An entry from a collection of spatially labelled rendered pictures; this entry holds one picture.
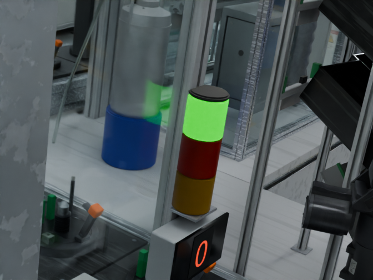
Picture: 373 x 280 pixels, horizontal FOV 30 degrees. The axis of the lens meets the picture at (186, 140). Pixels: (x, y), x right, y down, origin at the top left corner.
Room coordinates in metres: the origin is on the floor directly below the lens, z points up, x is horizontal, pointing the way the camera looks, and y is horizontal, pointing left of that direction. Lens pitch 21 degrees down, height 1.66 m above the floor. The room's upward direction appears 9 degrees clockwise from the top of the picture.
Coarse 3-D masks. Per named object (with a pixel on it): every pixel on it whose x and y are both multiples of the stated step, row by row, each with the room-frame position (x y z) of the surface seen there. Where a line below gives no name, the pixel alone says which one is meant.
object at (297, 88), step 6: (306, 0) 1.23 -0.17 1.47; (312, 0) 1.24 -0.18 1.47; (318, 0) 1.26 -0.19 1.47; (300, 6) 1.19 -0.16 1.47; (306, 6) 1.22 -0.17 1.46; (312, 6) 1.24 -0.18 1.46; (318, 6) 1.26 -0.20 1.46; (294, 84) 1.25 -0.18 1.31; (300, 84) 1.26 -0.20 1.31; (306, 84) 1.28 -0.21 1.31; (288, 90) 1.21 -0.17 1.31; (294, 90) 1.24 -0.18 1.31; (300, 90) 1.26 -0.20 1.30; (282, 96) 1.19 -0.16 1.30; (288, 96) 1.22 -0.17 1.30
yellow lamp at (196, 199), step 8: (176, 176) 0.79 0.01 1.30; (184, 176) 0.78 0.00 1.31; (176, 184) 0.79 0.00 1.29; (184, 184) 0.78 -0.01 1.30; (192, 184) 0.77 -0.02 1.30; (200, 184) 0.77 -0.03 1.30; (208, 184) 0.78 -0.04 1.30; (176, 192) 0.78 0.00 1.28; (184, 192) 0.77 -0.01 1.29; (192, 192) 0.77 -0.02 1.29; (200, 192) 0.77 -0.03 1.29; (208, 192) 0.78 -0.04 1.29; (176, 200) 0.78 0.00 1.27; (184, 200) 0.77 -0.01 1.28; (192, 200) 0.77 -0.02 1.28; (200, 200) 0.77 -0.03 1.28; (208, 200) 0.78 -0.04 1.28; (176, 208) 0.78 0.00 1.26; (184, 208) 0.77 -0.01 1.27; (192, 208) 0.77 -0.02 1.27; (200, 208) 0.78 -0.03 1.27; (208, 208) 0.79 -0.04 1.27
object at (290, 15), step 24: (288, 0) 1.17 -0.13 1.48; (288, 24) 1.17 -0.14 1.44; (288, 48) 1.17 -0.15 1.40; (264, 120) 1.17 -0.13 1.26; (360, 120) 1.09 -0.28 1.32; (264, 144) 1.17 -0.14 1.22; (360, 144) 1.08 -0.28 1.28; (264, 168) 1.18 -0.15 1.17; (360, 168) 1.09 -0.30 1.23; (240, 240) 1.17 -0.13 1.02; (336, 240) 1.08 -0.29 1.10; (240, 264) 1.17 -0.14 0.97
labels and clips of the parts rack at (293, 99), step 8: (304, 16) 1.25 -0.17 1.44; (312, 16) 1.28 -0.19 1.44; (296, 24) 1.23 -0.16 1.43; (312, 64) 1.32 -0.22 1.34; (320, 64) 1.32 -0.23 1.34; (312, 72) 1.32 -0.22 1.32; (304, 80) 1.27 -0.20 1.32; (296, 96) 1.28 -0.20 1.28; (280, 104) 1.23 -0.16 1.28; (288, 104) 1.25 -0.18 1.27
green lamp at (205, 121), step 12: (192, 96) 0.79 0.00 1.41; (192, 108) 0.78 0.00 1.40; (204, 108) 0.77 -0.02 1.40; (216, 108) 0.77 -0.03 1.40; (192, 120) 0.78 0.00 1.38; (204, 120) 0.77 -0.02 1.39; (216, 120) 0.78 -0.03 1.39; (192, 132) 0.78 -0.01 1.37; (204, 132) 0.77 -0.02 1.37; (216, 132) 0.78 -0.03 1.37
